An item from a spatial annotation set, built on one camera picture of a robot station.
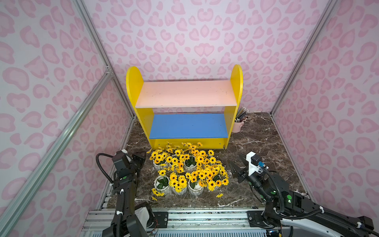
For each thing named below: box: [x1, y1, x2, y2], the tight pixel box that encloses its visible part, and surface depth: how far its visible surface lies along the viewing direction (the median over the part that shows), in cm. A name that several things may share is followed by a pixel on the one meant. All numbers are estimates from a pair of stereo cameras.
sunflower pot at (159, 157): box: [146, 149, 169, 171], surface depth 82 cm
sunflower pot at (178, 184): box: [169, 172, 189, 197], surface depth 73 cm
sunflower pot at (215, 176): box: [202, 158, 230, 192], surface depth 76 cm
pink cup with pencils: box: [231, 105, 250, 133], surface depth 105 cm
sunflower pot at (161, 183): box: [151, 169, 170, 197], surface depth 80 cm
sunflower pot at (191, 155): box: [180, 142, 205, 173], surface depth 85 cm
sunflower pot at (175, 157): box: [165, 143, 186, 174], surface depth 82 cm
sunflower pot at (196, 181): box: [185, 169, 208, 196], surface depth 76 cm
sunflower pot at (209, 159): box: [204, 149, 217, 166], surface depth 81 cm
